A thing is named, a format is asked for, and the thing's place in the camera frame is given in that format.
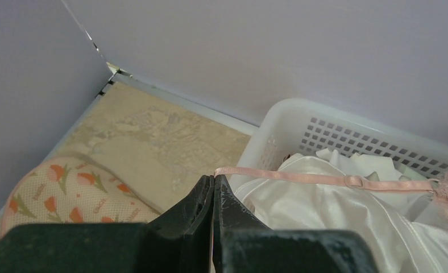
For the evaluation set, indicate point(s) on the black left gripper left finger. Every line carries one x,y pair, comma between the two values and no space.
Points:
179,240

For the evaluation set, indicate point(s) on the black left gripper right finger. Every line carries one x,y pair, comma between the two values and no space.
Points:
243,243

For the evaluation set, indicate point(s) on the white satin bra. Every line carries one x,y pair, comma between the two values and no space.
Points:
406,232

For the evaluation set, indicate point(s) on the pink lace bra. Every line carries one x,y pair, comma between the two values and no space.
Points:
322,180

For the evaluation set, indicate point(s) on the white plastic laundry basket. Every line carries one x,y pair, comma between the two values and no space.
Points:
294,130

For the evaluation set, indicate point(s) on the floral round pouch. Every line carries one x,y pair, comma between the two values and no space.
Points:
67,190

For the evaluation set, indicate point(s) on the white cloth in basket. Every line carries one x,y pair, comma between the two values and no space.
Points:
374,168

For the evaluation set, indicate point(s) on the metal corner bracket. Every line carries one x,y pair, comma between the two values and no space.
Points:
115,71

